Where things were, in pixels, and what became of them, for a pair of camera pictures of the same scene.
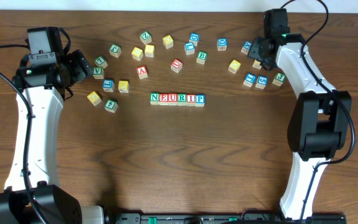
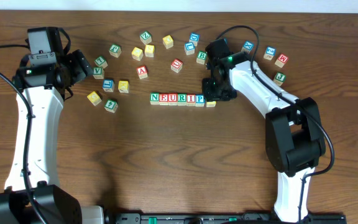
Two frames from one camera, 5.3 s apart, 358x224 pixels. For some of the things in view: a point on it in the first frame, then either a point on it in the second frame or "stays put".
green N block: [154, 98] stays put
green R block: [181, 99] stays put
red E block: [163, 99] stays put
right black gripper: [257, 49] to [214, 91]
